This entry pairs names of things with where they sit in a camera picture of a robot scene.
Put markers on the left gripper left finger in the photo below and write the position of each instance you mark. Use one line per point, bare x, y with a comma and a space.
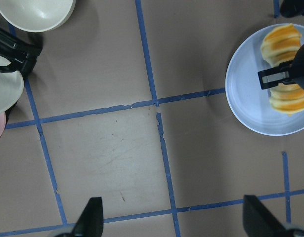
91, 221

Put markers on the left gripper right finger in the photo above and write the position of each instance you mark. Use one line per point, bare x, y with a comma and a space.
258, 221

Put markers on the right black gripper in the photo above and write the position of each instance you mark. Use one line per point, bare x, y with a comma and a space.
287, 73

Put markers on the light blue plate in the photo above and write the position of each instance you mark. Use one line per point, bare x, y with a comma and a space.
248, 102

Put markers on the orange striped bread roll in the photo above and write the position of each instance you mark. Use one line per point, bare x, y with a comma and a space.
279, 46

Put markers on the cream plate in rack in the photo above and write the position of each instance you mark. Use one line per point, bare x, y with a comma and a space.
11, 88

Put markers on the black dish rack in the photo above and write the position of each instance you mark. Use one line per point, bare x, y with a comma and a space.
22, 56

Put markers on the cream bowl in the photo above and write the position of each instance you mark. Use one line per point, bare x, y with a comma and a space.
36, 15

